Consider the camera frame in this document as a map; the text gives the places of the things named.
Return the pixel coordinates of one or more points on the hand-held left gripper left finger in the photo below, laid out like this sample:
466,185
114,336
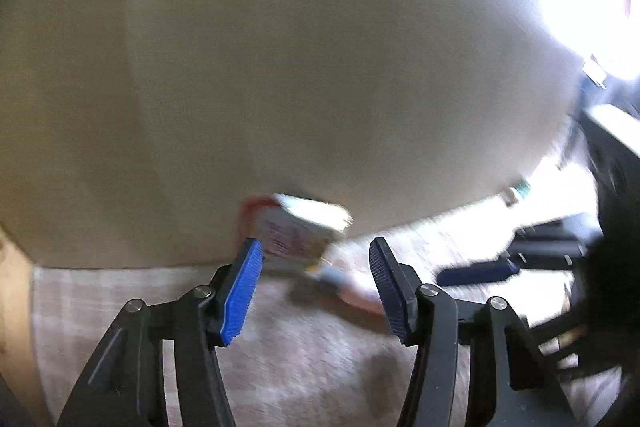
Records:
242,292

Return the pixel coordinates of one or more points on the green and white tube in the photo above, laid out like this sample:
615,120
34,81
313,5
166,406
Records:
517,193

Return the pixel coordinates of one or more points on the pine wood board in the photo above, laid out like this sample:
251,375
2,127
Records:
12,332

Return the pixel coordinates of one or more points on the wooden panel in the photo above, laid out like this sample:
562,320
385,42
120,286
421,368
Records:
300,82

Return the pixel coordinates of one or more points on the plaid blanket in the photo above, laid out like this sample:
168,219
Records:
310,357

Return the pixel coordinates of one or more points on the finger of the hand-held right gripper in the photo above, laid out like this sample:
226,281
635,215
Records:
550,242
475,272

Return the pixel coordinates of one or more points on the red and white box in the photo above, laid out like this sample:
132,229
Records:
295,232

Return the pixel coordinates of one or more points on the pink cylinder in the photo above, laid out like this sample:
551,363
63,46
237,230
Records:
367,300

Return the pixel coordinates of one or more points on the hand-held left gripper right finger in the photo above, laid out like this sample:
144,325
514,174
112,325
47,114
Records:
390,292

